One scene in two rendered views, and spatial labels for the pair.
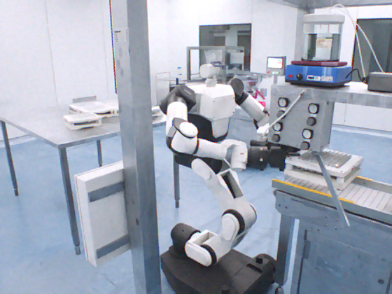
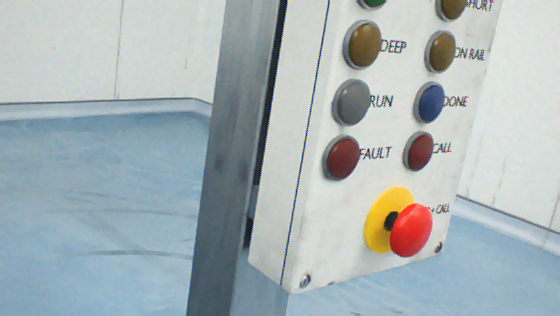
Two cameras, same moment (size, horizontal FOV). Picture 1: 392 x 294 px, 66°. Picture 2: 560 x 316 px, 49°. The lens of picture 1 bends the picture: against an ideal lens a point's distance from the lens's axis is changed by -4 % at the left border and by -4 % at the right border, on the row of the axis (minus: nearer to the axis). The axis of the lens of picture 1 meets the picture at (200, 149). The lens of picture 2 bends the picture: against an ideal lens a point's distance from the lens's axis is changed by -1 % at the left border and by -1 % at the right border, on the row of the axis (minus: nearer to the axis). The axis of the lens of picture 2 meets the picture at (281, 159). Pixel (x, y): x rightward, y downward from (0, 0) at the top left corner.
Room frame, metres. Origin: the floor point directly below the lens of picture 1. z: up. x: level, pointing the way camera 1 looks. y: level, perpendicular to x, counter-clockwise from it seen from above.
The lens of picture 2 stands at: (1.21, 0.23, 1.09)
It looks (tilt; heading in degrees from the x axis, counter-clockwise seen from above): 16 degrees down; 187
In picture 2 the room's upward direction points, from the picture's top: 9 degrees clockwise
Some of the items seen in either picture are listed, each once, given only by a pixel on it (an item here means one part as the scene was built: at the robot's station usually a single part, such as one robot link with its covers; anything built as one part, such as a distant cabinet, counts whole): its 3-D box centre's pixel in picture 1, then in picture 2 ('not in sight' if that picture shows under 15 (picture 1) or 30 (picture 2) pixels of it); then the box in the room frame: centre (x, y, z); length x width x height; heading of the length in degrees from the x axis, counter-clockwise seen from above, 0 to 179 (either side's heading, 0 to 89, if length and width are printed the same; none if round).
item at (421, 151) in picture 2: not in sight; (420, 152); (0.78, 0.28, 0.99); 0.03 x 0.01 x 0.03; 139
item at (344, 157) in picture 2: not in sight; (343, 158); (0.84, 0.23, 0.99); 0.03 x 0.01 x 0.03; 139
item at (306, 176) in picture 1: (323, 170); not in sight; (1.22, -0.52, 0.97); 0.24 x 0.24 x 0.02; 47
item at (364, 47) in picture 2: not in sight; (364, 45); (0.84, 0.23, 1.07); 0.03 x 0.01 x 0.03; 139
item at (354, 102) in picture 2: not in sight; (353, 103); (0.84, 0.23, 1.03); 0.03 x 0.01 x 0.03; 139
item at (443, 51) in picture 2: not in sight; (442, 52); (0.78, 0.28, 1.07); 0.03 x 0.01 x 0.03; 139
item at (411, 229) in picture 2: not in sight; (396, 223); (0.79, 0.27, 0.94); 0.04 x 0.04 x 0.04; 49
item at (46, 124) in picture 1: (82, 117); not in sight; (2.81, 1.09, 0.86); 1.50 x 1.10 x 0.04; 47
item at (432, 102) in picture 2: not in sight; (431, 103); (0.78, 0.28, 1.03); 0.03 x 0.01 x 0.03; 139
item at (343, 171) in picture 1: (325, 159); not in sight; (1.22, -0.52, 1.01); 0.25 x 0.24 x 0.02; 47
